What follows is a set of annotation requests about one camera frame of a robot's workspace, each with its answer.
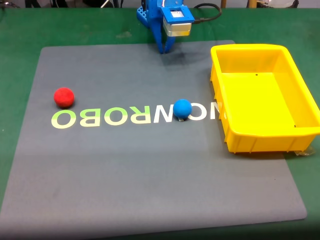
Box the red felt ball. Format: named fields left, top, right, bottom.
left=53, top=86, right=75, bottom=109

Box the blue ball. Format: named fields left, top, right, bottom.
left=172, top=98, right=193, bottom=119

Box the yellow plastic bin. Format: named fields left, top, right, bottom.
left=209, top=43, right=320, bottom=154

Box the grey mat with printed letters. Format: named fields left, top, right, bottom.
left=0, top=39, right=308, bottom=240

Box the clear tape piece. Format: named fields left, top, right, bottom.
left=294, top=146, right=317, bottom=157

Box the silver camera with blue mount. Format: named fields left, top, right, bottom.
left=159, top=6, right=196, bottom=38

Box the black camera cable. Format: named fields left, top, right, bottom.
left=190, top=2, right=223, bottom=25

